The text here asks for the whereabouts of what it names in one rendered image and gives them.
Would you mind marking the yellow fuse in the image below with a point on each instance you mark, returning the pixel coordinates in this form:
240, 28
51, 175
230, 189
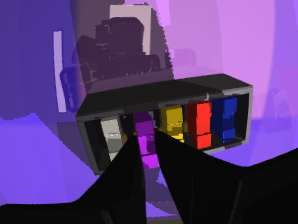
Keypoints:
171, 119

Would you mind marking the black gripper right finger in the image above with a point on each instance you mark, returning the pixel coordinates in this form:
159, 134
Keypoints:
207, 190

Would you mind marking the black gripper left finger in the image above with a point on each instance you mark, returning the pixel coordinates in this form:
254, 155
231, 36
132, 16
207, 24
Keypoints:
117, 197

